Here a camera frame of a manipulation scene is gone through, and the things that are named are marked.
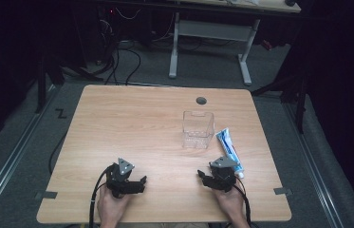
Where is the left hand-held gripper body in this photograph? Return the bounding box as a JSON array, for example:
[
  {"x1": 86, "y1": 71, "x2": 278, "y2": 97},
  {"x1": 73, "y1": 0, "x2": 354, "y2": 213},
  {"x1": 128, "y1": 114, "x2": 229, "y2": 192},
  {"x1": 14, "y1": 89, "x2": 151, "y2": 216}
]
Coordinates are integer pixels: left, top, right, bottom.
[{"x1": 105, "y1": 157, "x2": 136, "y2": 200}]

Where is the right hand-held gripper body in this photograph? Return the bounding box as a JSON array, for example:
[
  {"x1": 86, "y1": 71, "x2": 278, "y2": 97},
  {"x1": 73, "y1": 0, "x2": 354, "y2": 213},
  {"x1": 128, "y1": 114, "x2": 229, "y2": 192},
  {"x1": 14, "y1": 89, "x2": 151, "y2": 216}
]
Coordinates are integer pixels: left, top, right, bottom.
[{"x1": 209, "y1": 155, "x2": 239, "y2": 194}]

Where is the blue and white toothpaste tube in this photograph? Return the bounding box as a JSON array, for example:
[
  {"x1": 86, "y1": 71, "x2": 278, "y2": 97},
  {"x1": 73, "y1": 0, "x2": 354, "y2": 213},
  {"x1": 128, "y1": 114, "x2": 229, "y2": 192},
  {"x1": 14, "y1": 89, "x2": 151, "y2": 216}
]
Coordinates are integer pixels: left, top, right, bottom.
[{"x1": 214, "y1": 126, "x2": 246, "y2": 181}]

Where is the clear plastic container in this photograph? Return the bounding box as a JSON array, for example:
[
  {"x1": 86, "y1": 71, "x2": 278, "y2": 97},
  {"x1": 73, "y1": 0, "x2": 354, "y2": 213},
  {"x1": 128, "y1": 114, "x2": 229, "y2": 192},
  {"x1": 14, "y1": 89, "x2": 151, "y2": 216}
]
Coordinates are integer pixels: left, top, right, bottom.
[{"x1": 181, "y1": 109, "x2": 215, "y2": 150}]

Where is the person's left hand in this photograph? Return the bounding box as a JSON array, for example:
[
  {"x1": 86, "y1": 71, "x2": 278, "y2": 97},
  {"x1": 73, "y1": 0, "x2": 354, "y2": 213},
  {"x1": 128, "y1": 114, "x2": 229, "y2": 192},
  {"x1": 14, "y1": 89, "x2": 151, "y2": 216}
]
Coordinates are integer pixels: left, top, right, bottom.
[{"x1": 97, "y1": 186, "x2": 134, "y2": 224}]

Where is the person's right hand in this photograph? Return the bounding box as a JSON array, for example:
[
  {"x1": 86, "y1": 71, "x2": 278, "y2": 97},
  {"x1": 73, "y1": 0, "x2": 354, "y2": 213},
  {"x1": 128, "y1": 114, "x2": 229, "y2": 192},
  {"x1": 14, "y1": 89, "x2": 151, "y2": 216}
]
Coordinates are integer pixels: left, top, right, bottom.
[{"x1": 213, "y1": 184, "x2": 246, "y2": 220}]

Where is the grey tape piece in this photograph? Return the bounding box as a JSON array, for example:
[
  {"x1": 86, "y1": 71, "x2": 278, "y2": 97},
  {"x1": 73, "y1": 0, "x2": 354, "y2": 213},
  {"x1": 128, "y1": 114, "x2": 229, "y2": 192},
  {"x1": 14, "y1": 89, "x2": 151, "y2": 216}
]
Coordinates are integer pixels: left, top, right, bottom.
[
  {"x1": 34, "y1": 190, "x2": 59, "y2": 200},
  {"x1": 272, "y1": 186, "x2": 293, "y2": 196}
]

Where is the black floor tape mark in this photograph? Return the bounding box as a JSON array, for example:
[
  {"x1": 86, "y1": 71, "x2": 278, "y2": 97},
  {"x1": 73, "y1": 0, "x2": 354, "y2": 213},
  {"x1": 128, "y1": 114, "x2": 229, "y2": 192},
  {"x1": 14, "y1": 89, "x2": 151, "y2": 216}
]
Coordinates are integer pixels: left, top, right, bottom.
[{"x1": 54, "y1": 107, "x2": 68, "y2": 120}]

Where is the black metal stand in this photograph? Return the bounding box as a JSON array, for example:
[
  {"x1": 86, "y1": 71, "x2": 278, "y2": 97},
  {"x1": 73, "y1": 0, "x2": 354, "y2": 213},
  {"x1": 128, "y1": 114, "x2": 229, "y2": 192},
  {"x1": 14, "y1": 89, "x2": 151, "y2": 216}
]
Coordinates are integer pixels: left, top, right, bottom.
[
  {"x1": 250, "y1": 60, "x2": 312, "y2": 135},
  {"x1": 34, "y1": 47, "x2": 66, "y2": 115}
]

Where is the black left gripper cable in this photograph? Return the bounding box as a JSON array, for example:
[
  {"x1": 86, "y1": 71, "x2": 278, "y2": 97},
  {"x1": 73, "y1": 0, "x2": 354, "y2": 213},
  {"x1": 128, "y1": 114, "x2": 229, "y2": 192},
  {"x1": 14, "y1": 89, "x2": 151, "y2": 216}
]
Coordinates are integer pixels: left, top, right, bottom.
[{"x1": 88, "y1": 166, "x2": 113, "y2": 228}]

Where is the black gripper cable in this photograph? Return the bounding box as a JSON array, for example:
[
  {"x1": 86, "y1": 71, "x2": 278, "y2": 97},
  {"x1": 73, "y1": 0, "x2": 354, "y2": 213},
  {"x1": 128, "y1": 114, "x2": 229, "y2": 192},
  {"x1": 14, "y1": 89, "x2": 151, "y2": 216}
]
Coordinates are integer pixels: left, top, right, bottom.
[
  {"x1": 88, "y1": 166, "x2": 113, "y2": 228},
  {"x1": 232, "y1": 183, "x2": 253, "y2": 228}
]

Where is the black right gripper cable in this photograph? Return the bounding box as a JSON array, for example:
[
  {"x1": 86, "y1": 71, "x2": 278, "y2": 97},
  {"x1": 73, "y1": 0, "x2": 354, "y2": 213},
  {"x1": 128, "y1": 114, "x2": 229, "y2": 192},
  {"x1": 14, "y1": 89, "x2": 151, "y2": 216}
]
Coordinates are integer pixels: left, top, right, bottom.
[{"x1": 232, "y1": 183, "x2": 253, "y2": 228}]

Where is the black floor cable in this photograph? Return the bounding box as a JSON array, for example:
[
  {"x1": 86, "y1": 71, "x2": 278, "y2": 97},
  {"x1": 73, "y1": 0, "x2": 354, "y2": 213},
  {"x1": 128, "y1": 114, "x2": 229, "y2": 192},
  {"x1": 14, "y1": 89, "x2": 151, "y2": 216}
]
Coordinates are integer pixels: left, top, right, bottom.
[{"x1": 47, "y1": 132, "x2": 68, "y2": 175}]

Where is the metal floor rail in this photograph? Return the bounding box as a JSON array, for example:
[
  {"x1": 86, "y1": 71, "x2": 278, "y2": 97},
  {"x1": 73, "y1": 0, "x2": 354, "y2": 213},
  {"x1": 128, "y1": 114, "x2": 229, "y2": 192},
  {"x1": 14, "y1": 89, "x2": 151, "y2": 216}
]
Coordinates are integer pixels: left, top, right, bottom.
[
  {"x1": 0, "y1": 85, "x2": 59, "y2": 222},
  {"x1": 282, "y1": 100, "x2": 345, "y2": 228}
]

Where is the bundle of black floor cables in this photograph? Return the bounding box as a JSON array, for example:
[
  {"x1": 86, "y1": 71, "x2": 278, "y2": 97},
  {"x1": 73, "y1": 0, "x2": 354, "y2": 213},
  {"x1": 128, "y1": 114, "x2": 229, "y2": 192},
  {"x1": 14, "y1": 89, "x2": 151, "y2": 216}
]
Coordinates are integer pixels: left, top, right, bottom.
[{"x1": 95, "y1": 18, "x2": 142, "y2": 86}]

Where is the desk with white metal frame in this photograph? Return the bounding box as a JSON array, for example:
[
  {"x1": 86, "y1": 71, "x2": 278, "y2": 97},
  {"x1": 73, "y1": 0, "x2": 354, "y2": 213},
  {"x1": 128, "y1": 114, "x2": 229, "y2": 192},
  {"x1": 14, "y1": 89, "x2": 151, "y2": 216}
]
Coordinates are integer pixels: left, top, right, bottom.
[{"x1": 152, "y1": 0, "x2": 302, "y2": 86}]

